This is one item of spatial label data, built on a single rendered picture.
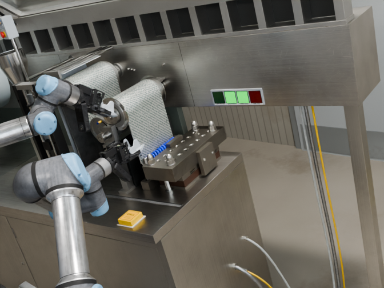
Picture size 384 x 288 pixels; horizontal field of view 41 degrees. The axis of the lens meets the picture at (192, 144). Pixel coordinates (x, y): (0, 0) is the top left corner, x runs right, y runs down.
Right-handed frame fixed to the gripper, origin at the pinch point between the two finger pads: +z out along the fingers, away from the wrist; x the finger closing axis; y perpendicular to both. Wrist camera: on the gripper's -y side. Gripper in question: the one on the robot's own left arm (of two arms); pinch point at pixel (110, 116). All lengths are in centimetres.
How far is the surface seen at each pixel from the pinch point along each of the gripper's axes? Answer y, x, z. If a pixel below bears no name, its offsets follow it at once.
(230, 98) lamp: 18, -34, 33
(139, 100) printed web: 10.1, -3.9, 10.2
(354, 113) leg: 18, -79, 55
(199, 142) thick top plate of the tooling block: -1.5, -21.0, 33.6
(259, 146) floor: 42, 74, 246
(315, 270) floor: -49, -37, 138
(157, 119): 5.6, -4.2, 23.3
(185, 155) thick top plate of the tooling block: -9.3, -22.2, 24.3
